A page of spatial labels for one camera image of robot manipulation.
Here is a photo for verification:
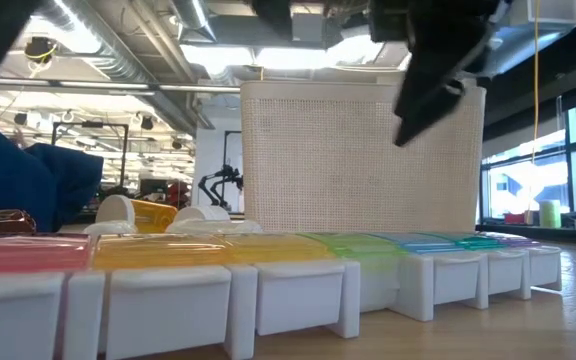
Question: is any black metal frame stand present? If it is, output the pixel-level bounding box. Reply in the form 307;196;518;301
221;129;244;201
50;121;130;201

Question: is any black ceiling camera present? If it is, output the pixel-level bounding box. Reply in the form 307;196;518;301
23;35;59;65

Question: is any small white round-capped bottle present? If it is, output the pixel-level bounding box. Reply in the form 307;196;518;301
173;204;232;224

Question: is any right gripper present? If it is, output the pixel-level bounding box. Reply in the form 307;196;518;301
367;0;507;148

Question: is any dark background monitor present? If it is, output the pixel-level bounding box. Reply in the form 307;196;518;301
139;178;169;197

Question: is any rainbow-lidded weekly pill organizer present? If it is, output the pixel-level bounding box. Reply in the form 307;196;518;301
0;229;564;360

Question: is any dark blue fabric sling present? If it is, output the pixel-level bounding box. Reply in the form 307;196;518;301
0;112;105;234

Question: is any white perforated plastic basket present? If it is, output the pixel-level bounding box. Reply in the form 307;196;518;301
239;79;487;234

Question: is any red background object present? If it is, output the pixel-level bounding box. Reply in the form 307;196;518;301
166;180;192;210

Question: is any orange pill bottle white cap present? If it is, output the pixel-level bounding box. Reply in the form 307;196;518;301
94;194;179;235

